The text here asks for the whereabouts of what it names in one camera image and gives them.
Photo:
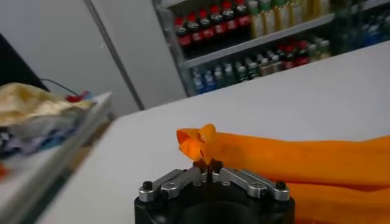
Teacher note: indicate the yellow tea bottle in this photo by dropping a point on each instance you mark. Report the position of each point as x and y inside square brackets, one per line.
[313, 51]
[324, 48]
[295, 13]
[281, 18]
[256, 25]
[323, 6]
[269, 21]
[307, 10]

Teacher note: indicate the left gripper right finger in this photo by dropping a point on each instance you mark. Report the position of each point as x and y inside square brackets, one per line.
[256, 184]

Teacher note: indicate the green water bottle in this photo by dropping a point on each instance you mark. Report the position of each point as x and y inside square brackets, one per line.
[230, 74]
[220, 76]

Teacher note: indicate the grey white cloth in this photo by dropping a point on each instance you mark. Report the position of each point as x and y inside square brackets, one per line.
[45, 128]

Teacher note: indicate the blue striped cloth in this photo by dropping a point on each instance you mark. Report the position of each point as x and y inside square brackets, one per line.
[27, 143]

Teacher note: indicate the red cloth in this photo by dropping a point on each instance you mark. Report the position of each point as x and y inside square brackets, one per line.
[76, 96]

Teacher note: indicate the glass door beverage cooler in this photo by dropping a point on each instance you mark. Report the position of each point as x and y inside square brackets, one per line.
[377, 3]

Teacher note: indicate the drink bottle shelf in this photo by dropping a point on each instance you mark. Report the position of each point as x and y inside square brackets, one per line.
[259, 41]

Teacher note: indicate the orange t-shirt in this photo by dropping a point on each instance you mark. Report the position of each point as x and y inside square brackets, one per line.
[304, 158]

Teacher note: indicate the red cap cola bottle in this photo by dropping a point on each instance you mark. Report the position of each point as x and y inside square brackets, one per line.
[288, 59]
[231, 23]
[183, 35]
[197, 35]
[208, 30]
[220, 27]
[243, 19]
[302, 56]

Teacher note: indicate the blue drink bottle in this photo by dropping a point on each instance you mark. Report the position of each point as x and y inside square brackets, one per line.
[210, 79]
[198, 82]

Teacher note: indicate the white cap dark bottle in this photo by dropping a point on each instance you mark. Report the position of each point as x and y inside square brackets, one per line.
[264, 67]
[275, 64]
[241, 72]
[253, 69]

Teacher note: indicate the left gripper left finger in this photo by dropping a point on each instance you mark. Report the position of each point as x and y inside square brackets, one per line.
[170, 182]

